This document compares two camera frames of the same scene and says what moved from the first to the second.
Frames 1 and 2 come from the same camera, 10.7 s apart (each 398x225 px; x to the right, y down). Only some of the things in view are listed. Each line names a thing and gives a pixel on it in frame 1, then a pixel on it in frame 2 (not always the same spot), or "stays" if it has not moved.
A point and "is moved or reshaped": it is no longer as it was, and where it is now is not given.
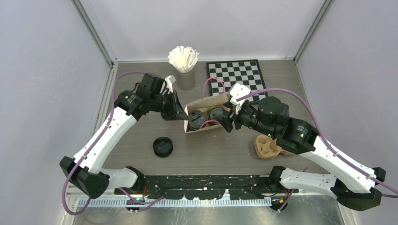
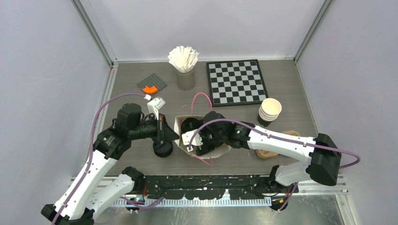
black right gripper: (226, 122) to (206, 147)
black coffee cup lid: (195, 119) is moved or reshaped
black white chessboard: (221, 75) stays
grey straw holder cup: (186, 81) stays
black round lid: (162, 147) stays
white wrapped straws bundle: (184, 58) stays
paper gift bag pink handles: (206, 113) to (178, 121)
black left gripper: (176, 111) to (164, 132)
